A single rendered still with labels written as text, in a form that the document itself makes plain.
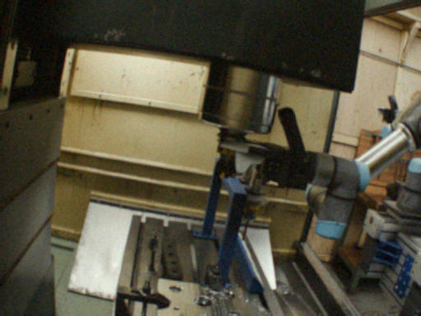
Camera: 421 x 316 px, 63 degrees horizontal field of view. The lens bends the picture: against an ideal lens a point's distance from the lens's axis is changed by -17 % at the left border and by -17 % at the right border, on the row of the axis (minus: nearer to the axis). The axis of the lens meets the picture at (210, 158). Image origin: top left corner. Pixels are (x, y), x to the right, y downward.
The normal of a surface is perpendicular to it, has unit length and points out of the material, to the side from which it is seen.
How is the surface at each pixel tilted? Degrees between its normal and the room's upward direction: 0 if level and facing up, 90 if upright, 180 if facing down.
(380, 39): 91
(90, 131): 88
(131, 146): 90
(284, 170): 90
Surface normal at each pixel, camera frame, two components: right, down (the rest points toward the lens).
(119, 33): 0.10, 0.21
